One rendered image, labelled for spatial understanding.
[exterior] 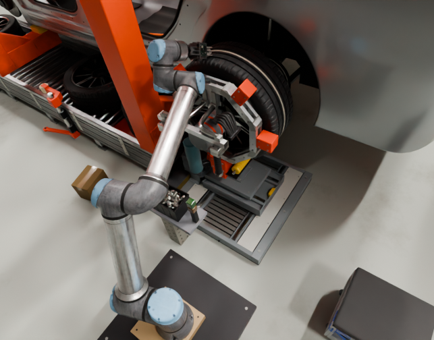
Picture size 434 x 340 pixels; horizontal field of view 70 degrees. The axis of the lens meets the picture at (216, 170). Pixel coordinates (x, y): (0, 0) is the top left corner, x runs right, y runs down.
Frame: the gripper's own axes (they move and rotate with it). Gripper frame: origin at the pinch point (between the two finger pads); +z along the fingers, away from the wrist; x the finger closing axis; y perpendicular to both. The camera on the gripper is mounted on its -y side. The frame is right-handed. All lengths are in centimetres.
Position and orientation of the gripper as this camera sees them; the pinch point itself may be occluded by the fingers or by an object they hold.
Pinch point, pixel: (208, 52)
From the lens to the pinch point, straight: 169.2
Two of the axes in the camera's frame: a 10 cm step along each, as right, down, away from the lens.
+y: 7.5, 1.9, -6.3
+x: -0.3, -9.5, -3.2
